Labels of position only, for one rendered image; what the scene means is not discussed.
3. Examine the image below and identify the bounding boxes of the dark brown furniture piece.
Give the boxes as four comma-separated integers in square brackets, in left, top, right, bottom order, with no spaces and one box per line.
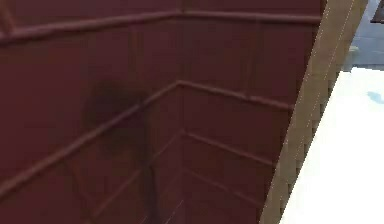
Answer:
[370,0,384,24]

